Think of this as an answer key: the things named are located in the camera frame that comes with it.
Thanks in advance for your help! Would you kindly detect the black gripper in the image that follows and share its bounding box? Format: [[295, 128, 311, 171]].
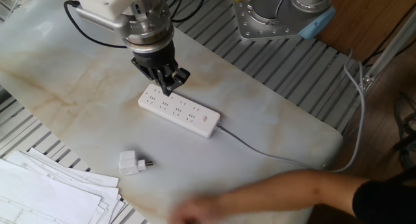
[[131, 42, 191, 97]]

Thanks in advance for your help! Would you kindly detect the white power strip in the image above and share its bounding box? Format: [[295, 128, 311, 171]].
[[137, 83, 222, 139]]

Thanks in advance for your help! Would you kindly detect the white bulb holder adapter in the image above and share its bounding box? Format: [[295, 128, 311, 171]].
[[118, 149, 154, 176]]

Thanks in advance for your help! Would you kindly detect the grey power strip cable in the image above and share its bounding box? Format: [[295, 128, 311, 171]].
[[215, 48, 367, 173]]

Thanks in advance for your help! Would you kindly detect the person right forearm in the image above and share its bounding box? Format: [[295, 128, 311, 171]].
[[214, 169, 370, 218]]

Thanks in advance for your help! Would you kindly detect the person right hand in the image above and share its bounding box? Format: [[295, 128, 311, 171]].
[[167, 196, 228, 224]]

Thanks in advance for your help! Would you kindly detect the white marble pattern board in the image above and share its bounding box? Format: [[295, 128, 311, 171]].
[[0, 0, 345, 224]]

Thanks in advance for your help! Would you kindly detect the stack of white paper sheets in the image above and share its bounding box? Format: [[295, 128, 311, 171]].
[[0, 147, 129, 224]]

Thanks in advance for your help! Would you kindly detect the black chair base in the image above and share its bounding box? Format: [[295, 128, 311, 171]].
[[391, 93, 416, 171]]

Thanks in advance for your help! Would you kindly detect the black shirt sleeve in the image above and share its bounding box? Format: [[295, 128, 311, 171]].
[[352, 180, 416, 224]]

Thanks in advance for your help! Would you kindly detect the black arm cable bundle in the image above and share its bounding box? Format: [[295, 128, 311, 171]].
[[162, 0, 209, 23]]

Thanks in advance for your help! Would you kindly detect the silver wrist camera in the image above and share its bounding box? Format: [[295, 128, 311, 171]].
[[75, 5, 131, 38]]

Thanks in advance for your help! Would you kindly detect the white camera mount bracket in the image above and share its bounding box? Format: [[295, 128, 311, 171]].
[[76, 0, 137, 19]]

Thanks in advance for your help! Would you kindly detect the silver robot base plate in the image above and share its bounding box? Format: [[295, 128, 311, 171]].
[[232, 0, 326, 42]]

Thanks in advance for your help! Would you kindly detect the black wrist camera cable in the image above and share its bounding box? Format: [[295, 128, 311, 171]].
[[63, 0, 128, 49]]

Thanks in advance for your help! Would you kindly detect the silver metal bracket plate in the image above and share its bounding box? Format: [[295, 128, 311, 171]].
[[0, 0, 45, 22]]

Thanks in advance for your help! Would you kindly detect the aluminium frame beam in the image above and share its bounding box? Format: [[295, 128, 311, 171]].
[[361, 9, 416, 92]]

